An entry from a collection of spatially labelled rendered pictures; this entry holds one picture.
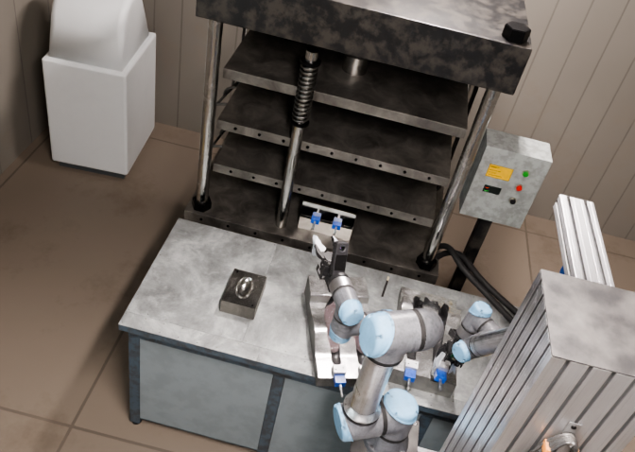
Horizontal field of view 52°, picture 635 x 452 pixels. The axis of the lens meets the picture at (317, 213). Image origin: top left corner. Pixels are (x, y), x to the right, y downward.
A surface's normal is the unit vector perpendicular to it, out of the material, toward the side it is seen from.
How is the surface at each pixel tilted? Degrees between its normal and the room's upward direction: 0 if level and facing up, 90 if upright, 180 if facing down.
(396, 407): 8
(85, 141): 90
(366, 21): 90
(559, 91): 90
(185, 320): 0
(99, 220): 0
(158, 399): 90
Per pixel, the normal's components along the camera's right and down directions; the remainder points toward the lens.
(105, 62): -0.07, 0.48
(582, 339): 0.17, -0.76
